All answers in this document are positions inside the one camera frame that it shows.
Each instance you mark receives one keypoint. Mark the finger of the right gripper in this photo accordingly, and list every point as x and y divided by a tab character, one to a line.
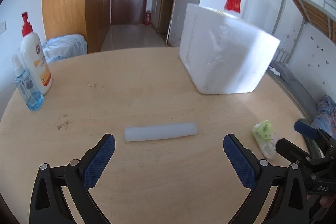
305	128
291	152

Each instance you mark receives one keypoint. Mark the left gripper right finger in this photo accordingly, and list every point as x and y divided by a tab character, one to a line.
289	205

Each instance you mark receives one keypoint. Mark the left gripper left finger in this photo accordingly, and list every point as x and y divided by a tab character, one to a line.
48	203

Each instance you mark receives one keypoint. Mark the green tissue packet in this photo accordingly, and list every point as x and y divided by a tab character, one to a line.
265	138

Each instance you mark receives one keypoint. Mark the white foam strip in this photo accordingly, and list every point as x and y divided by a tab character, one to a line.
161	132

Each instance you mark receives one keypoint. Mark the blue spray bottle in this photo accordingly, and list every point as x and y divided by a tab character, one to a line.
26	86

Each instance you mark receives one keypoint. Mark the white styrofoam box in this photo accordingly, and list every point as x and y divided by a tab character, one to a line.
222	53

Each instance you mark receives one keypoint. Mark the metal bunk bed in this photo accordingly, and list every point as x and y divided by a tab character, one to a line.
306	55

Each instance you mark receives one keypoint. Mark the white lotion pump bottle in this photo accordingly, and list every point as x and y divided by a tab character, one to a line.
34	57

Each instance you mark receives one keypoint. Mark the red fire extinguisher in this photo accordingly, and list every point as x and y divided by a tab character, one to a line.
148	18

